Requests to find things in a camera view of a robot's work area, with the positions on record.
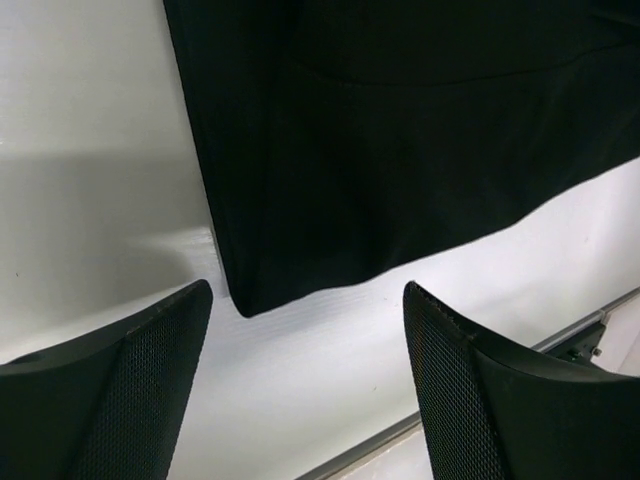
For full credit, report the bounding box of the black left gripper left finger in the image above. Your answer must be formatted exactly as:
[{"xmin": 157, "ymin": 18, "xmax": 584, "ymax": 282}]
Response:
[{"xmin": 1, "ymin": 280, "xmax": 213, "ymax": 480}]

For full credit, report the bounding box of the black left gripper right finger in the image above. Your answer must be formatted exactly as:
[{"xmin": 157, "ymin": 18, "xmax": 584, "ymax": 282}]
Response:
[{"xmin": 402, "ymin": 280, "xmax": 640, "ymax": 480}]

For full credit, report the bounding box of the black skirt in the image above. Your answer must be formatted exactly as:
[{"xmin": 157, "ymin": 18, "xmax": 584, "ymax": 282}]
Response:
[{"xmin": 164, "ymin": 0, "xmax": 639, "ymax": 317}]

